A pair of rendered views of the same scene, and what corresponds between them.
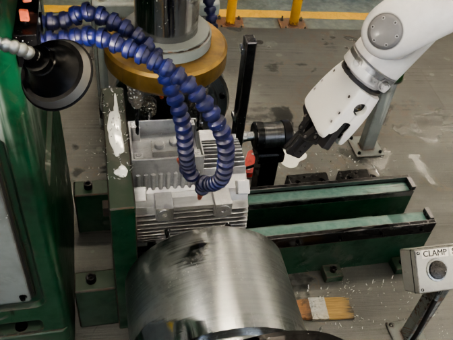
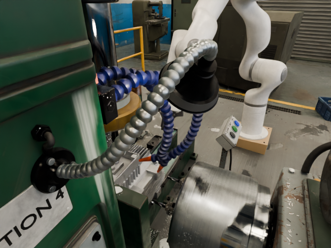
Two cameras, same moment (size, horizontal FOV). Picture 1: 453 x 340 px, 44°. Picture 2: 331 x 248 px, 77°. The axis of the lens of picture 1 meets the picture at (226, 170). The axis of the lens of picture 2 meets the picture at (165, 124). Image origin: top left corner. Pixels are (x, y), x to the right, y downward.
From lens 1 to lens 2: 51 cm
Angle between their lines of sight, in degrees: 39
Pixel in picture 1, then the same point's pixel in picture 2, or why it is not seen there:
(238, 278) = (227, 177)
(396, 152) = (149, 128)
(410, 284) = (229, 146)
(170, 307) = (225, 214)
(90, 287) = not seen: outside the picture
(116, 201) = (136, 202)
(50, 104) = (213, 103)
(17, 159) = (112, 210)
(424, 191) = not seen: hidden behind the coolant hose
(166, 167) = (128, 173)
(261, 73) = not seen: hidden behind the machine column
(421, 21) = (206, 37)
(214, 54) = (132, 94)
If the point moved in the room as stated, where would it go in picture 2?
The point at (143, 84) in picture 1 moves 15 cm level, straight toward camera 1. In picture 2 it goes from (121, 123) to (184, 144)
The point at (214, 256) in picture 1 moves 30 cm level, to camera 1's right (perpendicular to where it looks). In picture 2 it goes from (209, 178) to (256, 129)
